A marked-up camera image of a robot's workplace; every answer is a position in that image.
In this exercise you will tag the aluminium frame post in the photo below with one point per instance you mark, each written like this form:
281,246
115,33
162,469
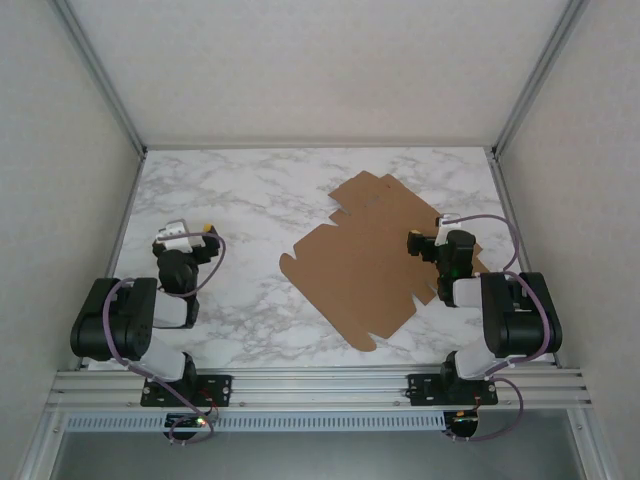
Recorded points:
100,75
540,75
37,450
597,445

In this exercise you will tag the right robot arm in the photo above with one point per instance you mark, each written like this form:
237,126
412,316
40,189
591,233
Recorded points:
525,320

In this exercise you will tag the aluminium table side rail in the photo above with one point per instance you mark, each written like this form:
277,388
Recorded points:
127,210
505,200

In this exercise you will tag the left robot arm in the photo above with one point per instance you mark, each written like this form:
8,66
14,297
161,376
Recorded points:
115,325

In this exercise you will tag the wide aluminium mounting rail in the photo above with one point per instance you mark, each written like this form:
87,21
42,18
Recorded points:
320,387

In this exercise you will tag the aluminium table edge rail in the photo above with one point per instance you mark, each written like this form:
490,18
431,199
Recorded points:
320,147

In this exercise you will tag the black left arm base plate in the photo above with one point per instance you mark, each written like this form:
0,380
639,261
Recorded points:
220,387

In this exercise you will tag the small controller board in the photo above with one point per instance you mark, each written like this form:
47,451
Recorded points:
187,422
462,417

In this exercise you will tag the brown cardboard box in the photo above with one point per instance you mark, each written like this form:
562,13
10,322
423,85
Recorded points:
360,265

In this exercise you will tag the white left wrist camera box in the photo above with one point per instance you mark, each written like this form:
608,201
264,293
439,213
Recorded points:
175,235

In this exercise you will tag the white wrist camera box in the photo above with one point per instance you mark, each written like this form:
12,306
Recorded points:
442,232
175,235

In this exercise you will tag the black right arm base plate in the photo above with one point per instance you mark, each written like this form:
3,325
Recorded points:
420,387

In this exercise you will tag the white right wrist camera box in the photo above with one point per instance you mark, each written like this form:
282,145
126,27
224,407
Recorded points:
442,232

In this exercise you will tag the aluminium lower frame post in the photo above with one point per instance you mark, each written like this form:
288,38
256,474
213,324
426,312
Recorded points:
597,445
37,450

